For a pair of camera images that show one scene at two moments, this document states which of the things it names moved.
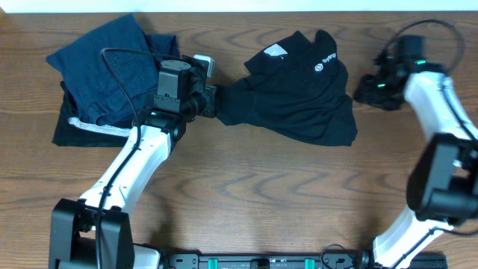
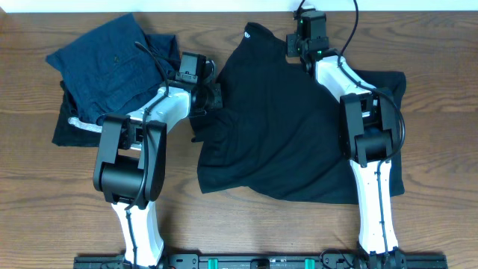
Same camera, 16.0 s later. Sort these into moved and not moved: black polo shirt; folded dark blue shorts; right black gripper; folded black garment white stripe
Moved: black polo shirt; right black gripper
Not moved: folded black garment white stripe; folded dark blue shorts
